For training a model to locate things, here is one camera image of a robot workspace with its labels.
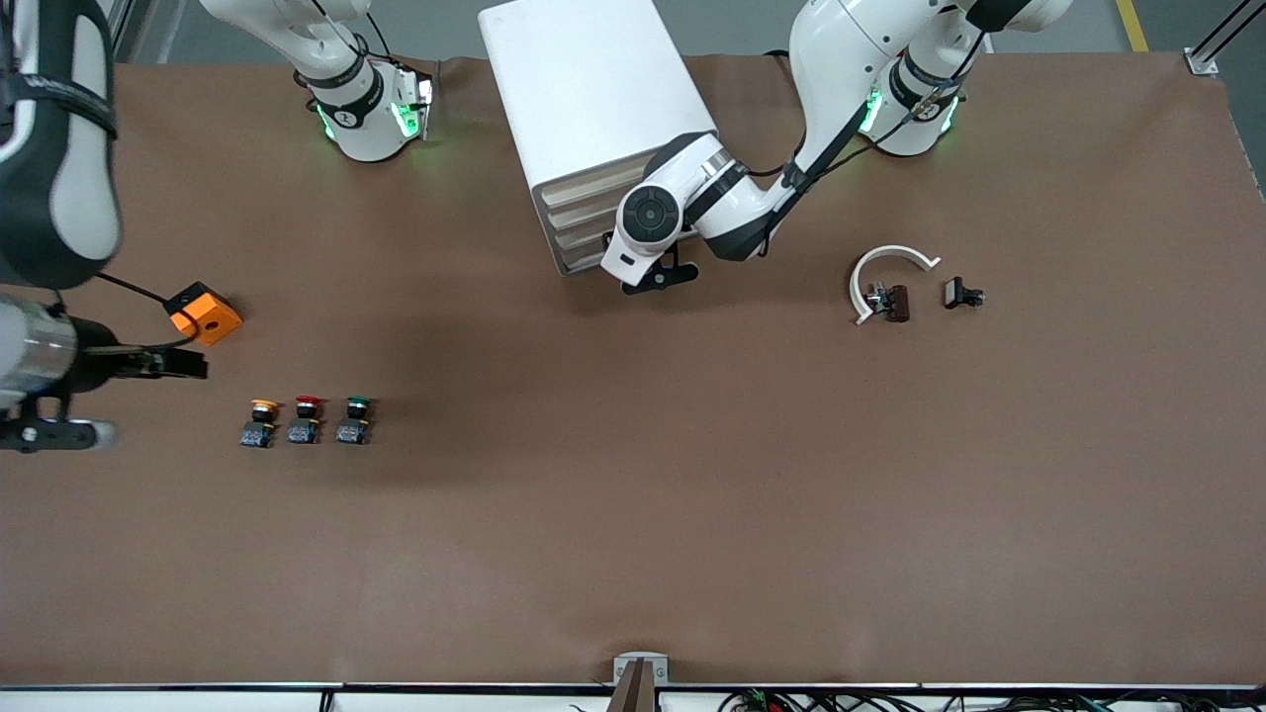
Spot green push button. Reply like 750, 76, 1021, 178
336, 396, 375, 446

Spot yellow push button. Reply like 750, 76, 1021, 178
240, 399, 281, 449

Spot red push button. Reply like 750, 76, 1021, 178
288, 396, 327, 445

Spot brown table mat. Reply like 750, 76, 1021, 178
0, 54, 1266, 688

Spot white curved plastic part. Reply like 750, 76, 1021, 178
849, 244, 942, 326

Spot brown electrical component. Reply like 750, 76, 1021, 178
865, 282, 911, 323

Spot orange button enclosure box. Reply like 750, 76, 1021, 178
163, 281, 243, 347

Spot grey metal bracket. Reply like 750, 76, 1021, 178
613, 653, 670, 685

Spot brown camera post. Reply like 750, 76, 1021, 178
605, 661, 660, 712

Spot tangled black cables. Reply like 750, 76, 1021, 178
720, 689, 1266, 712

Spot aluminium frame profile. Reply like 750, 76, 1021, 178
1184, 0, 1266, 76

